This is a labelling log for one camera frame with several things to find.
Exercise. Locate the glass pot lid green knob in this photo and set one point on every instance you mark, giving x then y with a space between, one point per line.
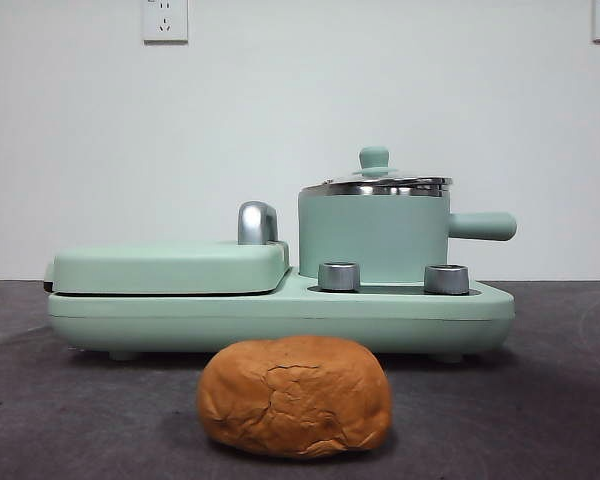
375 157

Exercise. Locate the brown potato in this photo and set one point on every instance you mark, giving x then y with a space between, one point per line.
295 395

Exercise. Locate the mint green griddle lid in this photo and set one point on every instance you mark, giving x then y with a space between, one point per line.
170 267

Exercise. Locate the silver control knob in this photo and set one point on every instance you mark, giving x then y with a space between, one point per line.
446 280
339 277

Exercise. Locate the mint green breakfast machine base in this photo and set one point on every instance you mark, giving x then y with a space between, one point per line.
280 325

